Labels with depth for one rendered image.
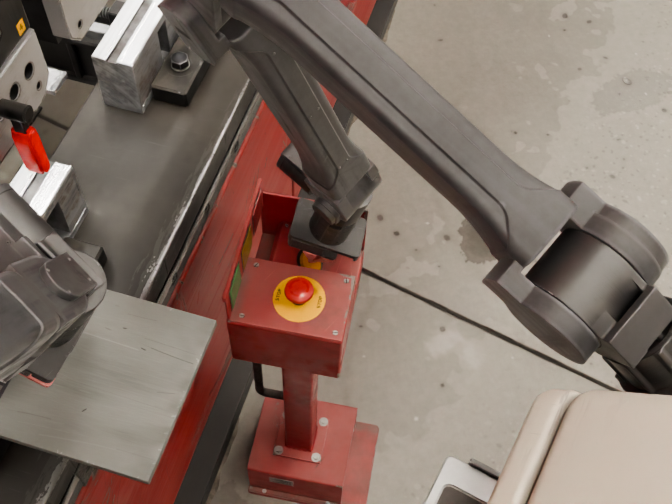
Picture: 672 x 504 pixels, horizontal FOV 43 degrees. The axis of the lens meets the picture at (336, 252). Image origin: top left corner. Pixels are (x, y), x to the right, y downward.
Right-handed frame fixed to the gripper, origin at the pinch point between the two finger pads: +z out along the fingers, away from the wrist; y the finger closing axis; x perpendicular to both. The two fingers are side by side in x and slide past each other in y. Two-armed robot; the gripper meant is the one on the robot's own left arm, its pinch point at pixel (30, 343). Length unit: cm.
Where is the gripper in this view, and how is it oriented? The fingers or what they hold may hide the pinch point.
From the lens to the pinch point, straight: 91.4
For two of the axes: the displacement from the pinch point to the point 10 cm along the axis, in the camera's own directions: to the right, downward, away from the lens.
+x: 8.3, 5.0, 2.6
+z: -4.6, 3.4, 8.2
